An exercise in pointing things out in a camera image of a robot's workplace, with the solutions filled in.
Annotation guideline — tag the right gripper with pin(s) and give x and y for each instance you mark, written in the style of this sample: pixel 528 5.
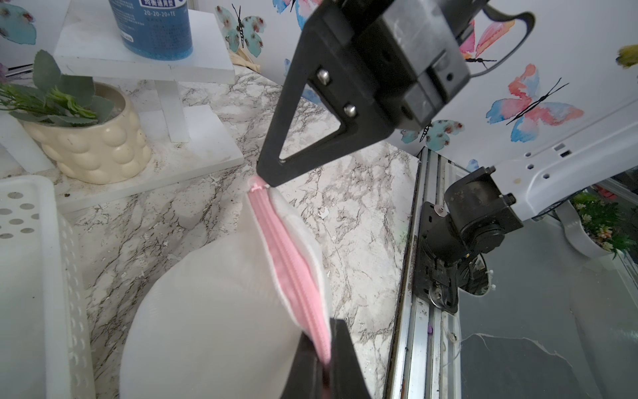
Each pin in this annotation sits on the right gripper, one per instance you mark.
pixel 374 65

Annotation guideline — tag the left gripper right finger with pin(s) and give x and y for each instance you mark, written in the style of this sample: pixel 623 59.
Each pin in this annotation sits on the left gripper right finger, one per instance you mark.
pixel 346 379

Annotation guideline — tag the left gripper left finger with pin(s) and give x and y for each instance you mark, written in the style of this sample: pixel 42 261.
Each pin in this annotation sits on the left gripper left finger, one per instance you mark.
pixel 307 378

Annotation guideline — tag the white mesh laundry bag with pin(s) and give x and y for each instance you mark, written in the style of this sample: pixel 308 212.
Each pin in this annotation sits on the white mesh laundry bag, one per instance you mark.
pixel 226 320

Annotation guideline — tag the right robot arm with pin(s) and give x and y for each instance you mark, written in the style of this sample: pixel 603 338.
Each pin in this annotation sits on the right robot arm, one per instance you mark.
pixel 494 201

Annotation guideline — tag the white tiered shelf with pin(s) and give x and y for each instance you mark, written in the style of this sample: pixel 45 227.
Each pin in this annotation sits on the white tiered shelf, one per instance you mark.
pixel 186 141

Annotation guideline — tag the blue label jar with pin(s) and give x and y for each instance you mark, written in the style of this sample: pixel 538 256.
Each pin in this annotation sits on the blue label jar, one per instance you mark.
pixel 155 29

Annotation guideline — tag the small green potted plant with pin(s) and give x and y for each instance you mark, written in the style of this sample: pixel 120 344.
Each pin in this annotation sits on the small green potted plant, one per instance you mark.
pixel 90 130

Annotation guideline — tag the white plastic basket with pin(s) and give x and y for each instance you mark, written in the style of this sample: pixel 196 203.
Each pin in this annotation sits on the white plastic basket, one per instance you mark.
pixel 45 335

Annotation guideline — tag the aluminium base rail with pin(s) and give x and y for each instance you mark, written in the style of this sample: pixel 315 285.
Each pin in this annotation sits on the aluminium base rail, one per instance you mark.
pixel 425 351

